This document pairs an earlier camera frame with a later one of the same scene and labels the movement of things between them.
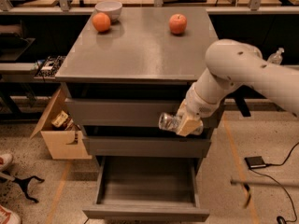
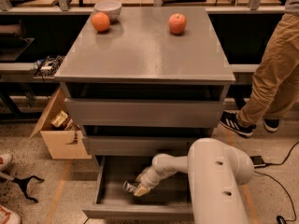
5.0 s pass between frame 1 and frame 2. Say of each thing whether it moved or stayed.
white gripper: moved
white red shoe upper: stayed
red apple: stayed
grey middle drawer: stayed
